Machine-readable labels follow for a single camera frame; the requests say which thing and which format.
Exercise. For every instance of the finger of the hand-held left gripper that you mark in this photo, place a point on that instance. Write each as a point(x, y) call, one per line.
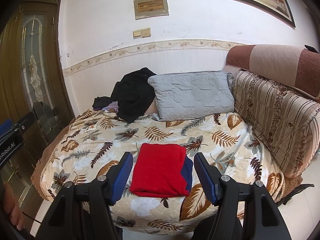
point(23, 122)

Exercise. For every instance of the small paper card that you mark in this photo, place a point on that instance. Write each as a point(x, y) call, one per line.
point(91, 127)

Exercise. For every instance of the striped floral sofa cushion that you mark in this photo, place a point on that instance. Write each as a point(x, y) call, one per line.
point(280, 120)

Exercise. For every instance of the black garment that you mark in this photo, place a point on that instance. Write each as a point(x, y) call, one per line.
point(133, 95)

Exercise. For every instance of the beige wall switch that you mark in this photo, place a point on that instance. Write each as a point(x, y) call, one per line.
point(136, 33)
point(146, 32)

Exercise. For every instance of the red and blue sweater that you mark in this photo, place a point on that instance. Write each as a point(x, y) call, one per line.
point(160, 170)

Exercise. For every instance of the grey quilted pillow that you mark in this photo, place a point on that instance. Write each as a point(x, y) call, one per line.
point(192, 95)

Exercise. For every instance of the leaf print blanket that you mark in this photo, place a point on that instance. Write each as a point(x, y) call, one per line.
point(175, 132)

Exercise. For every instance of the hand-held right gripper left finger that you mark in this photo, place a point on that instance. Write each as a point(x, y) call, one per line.
point(122, 175)

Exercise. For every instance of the person's left hand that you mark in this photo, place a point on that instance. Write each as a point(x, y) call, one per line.
point(13, 205)

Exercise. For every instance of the small black object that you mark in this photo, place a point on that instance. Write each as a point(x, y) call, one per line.
point(311, 48)

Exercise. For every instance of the brown fringed sofa throw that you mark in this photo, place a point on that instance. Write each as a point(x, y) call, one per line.
point(40, 170)

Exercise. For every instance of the wooden door with glass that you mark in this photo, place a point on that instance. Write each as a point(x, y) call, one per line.
point(32, 80)

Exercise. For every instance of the wall electrical panel box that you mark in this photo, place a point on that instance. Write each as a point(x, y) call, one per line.
point(150, 6)

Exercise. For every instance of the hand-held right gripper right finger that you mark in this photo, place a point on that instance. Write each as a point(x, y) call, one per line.
point(206, 177)

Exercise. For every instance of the purple cloth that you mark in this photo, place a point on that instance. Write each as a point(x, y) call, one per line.
point(111, 106)

